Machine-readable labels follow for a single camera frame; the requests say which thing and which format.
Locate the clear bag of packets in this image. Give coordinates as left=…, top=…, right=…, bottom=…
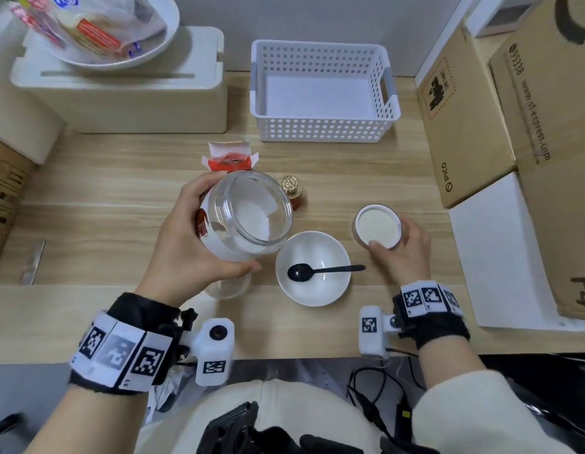
left=9, top=0, right=168, bottom=62

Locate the person's white clothing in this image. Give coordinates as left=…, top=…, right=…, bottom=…
left=134, top=378, right=417, bottom=454

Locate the black chest device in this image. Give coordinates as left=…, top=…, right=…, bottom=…
left=195, top=400, right=439, bottom=454

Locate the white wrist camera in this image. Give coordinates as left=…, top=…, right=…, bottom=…
left=193, top=318, right=236, bottom=387
left=358, top=305, right=402, bottom=359

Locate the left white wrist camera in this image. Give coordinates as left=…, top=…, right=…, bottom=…
left=193, top=318, right=236, bottom=387

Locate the left marker wristband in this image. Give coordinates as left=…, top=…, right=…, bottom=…
left=69, top=292, right=199, bottom=394

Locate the large white bowl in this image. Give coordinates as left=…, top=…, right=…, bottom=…
left=9, top=0, right=181, bottom=72

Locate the person's right hand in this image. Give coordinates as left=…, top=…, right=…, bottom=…
left=368, top=216, right=442, bottom=294

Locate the large brown cardboard box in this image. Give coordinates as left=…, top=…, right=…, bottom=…
left=489, top=0, right=585, bottom=322

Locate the white ceramic bowl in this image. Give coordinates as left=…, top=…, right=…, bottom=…
left=275, top=230, right=353, bottom=308

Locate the right marker wristband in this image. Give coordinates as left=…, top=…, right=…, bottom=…
left=392, top=280, right=472, bottom=351

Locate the person's left forearm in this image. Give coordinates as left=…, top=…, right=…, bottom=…
left=25, top=382, right=154, bottom=454

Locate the person's left hand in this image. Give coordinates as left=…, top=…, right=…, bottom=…
left=134, top=172, right=264, bottom=309

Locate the black cable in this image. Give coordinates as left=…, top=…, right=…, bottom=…
left=346, top=356, right=426, bottom=441

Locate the marker wristband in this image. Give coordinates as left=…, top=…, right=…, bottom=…
left=69, top=292, right=199, bottom=394
left=392, top=280, right=472, bottom=351

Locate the red and white carton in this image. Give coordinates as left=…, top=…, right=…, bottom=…
left=201, top=141, right=260, bottom=173

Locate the printed brown cardboard box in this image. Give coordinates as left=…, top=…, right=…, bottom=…
left=0, top=134, right=36, bottom=280

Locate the person's right forearm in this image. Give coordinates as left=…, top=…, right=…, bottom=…
left=412, top=347, right=577, bottom=454

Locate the clear glass jar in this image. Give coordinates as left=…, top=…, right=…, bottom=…
left=195, top=170, right=294, bottom=300

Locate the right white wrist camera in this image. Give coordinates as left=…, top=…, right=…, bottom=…
left=358, top=305, right=402, bottom=359

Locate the white flat board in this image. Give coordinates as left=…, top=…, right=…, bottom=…
left=448, top=172, right=585, bottom=333

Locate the white foam box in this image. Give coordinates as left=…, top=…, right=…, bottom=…
left=10, top=26, right=228, bottom=135

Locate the white perforated plastic basket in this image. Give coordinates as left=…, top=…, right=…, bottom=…
left=250, top=39, right=402, bottom=143

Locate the small bottle with gold cap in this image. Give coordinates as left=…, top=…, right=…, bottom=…
left=279, top=175, right=305, bottom=211

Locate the plain white box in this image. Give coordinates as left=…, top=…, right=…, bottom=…
left=0, top=21, right=64, bottom=165

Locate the black plastic spoon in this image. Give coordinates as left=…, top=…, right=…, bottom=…
left=287, top=263, right=367, bottom=282

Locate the small brown cardboard box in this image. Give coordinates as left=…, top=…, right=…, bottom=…
left=415, top=25, right=518, bottom=209

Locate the white round jar lid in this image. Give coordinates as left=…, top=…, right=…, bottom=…
left=352, top=203, right=404, bottom=250

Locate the metal strip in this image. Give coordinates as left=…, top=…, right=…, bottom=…
left=19, top=239, right=47, bottom=286

